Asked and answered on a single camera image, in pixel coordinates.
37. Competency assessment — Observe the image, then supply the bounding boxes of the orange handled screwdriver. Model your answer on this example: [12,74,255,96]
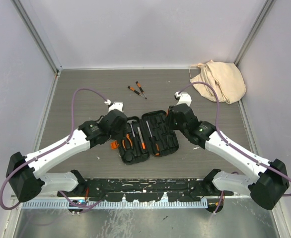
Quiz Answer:
[165,109,170,148]

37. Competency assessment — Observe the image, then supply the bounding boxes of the black handled claw hammer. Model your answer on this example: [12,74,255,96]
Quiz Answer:
[129,122,136,139]

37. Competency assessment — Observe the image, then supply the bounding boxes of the orange black pliers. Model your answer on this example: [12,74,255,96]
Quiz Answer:
[122,133,134,151]

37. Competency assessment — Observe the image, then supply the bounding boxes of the black plastic tool case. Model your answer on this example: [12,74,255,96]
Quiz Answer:
[110,110,179,165]

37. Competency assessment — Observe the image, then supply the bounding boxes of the black handled screwdriver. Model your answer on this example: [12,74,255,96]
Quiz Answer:
[146,120,160,156]

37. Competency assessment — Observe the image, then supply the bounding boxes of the small precision screwdriver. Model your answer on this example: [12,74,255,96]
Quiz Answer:
[136,81,147,99]
[127,86,142,96]

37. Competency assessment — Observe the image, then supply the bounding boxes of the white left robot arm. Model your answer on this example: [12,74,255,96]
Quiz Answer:
[6,109,128,203]

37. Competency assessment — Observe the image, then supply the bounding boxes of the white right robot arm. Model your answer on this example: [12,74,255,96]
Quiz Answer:
[166,103,290,210]

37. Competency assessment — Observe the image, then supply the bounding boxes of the beige cloth bag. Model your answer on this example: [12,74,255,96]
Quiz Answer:
[190,60,246,104]

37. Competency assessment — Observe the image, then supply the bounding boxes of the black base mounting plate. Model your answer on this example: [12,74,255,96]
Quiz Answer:
[65,178,221,202]

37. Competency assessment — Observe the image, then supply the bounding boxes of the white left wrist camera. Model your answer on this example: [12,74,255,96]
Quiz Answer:
[104,99,124,112]

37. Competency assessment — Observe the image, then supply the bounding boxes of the slotted grey cable duct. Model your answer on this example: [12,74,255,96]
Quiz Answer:
[22,198,208,209]

